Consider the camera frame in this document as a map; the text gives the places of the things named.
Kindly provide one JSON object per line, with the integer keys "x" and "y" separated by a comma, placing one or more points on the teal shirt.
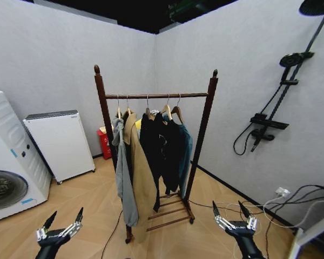
{"x": 185, "y": 151}

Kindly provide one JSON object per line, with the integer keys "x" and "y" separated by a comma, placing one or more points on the white box cabinet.
{"x": 62, "y": 145}

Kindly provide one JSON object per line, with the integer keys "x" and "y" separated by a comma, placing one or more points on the black overhead shower head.
{"x": 317, "y": 6}

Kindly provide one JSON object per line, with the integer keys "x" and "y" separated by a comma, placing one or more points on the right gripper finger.
{"x": 249, "y": 217}
{"x": 218, "y": 217}

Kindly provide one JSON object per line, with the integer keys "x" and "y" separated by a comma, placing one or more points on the dark wooden clothes rack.
{"x": 101, "y": 94}

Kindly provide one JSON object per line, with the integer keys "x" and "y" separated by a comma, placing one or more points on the black hand shower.
{"x": 293, "y": 59}

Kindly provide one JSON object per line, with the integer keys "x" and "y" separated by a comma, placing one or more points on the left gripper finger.
{"x": 75, "y": 222}
{"x": 45, "y": 228}

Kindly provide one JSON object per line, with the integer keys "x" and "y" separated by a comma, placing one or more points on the black shower mixer shelf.
{"x": 270, "y": 122}

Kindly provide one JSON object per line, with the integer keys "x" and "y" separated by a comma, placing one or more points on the black shower riser pipe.
{"x": 317, "y": 32}

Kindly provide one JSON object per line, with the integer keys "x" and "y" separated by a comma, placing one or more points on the white table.
{"x": 313, "y": 237}

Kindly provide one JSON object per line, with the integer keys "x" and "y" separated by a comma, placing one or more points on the black printed shirt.
{"x": 171, "y": 151}

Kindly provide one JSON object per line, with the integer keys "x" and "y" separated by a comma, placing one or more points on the black jacket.
{"x": 148, "y": 145}

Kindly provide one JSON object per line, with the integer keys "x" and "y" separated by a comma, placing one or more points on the yellow bin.
{"x": 138, "y": 126}

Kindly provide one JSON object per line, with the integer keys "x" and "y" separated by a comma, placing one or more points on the white washing machine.
{"x": 13, "y": 162}

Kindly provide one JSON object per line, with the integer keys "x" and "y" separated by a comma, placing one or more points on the red bin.
{"x": 105, "y": 144}

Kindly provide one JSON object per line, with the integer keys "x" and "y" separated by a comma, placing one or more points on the wooden hanger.
{"x": 128, "y": 108}
{"x": 177, "y": 110}
{"x": 148, "y": 111}
{"x": 167, "y": 108}
{"x": 119, "y": 111}

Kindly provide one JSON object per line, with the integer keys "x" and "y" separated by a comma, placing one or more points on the tan long coat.
{"x": 140, "y": 167}

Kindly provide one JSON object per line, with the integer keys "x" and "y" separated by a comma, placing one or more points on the white wall socket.
{"x": 282, "y": 191}

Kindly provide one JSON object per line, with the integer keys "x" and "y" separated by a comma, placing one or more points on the grey hoodie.
{"x": 124, "y": 183}

